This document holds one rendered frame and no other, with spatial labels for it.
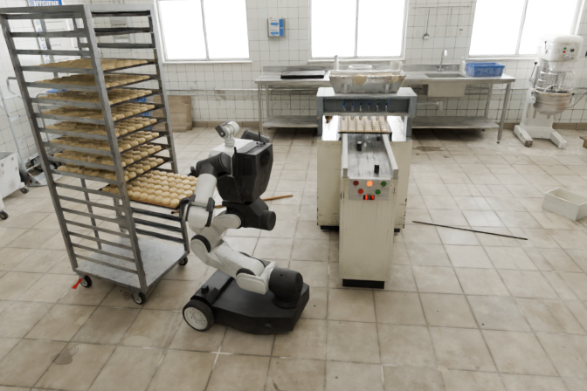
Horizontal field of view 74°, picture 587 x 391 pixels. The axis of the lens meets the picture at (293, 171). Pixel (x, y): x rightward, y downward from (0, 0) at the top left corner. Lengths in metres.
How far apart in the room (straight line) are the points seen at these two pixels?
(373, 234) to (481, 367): 0.90
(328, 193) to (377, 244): 0.77
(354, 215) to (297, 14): 4.13
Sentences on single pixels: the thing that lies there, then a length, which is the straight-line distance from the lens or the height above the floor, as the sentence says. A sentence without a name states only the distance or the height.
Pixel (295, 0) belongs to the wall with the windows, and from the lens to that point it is 6.10.
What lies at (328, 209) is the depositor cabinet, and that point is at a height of 0.24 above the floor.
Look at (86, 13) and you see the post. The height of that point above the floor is 1.78.
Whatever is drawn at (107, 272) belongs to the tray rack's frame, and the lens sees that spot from 3.01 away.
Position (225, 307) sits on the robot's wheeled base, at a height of 0.17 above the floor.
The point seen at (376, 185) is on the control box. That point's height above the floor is 0.80.
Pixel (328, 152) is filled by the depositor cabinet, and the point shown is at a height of 0.74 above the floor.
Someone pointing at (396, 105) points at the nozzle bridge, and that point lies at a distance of 3.04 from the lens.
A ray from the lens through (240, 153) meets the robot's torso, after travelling 2.00.
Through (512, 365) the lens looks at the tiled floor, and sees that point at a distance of 2.58.
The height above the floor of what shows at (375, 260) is 0.25.
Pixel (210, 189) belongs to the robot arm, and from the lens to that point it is 1.82.
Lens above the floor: 1.77
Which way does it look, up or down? 23 degrees down
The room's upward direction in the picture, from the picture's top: 2 degrees counter-clockwise
